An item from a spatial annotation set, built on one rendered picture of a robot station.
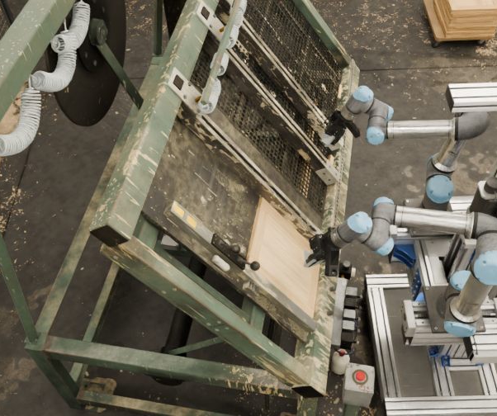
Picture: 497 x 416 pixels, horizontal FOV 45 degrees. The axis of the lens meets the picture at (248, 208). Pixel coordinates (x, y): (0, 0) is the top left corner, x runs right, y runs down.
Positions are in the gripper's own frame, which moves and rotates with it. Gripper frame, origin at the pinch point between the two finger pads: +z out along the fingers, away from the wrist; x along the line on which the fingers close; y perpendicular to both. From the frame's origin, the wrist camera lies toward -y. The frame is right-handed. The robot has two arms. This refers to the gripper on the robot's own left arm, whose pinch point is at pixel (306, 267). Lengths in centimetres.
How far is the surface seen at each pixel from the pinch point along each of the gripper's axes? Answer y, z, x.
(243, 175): 48, 13, 10
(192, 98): 65, -9, 43
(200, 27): 102, -12, 35
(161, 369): -14, 84, 26
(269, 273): 8.4, 26.0, -1.6
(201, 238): 14.7, 9.8, 38.5
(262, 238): 23.5, 22.6, 0.3
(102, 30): 111, 12, 67
